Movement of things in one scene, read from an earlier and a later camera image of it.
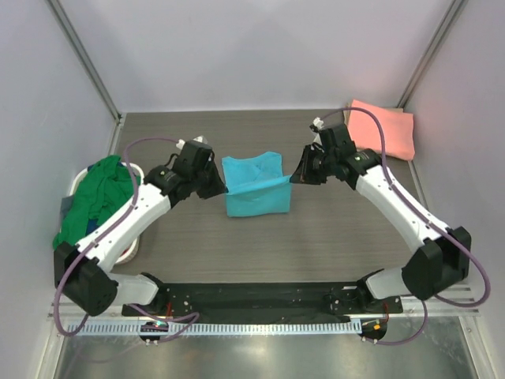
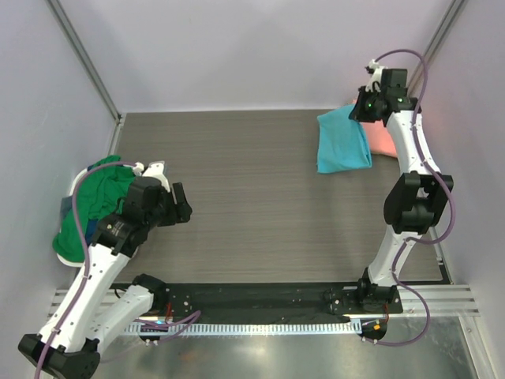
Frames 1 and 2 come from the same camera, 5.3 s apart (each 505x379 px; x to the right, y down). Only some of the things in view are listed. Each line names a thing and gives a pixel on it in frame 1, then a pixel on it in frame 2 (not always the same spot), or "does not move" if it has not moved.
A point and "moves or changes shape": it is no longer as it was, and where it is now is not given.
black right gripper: x=304 y=175 to x=357 y=113
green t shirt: x=106 y=189 does not move
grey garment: x=66 y=205 does not move
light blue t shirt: x=256 y=185 moves or changes shape
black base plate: x=248 y=300 does not move
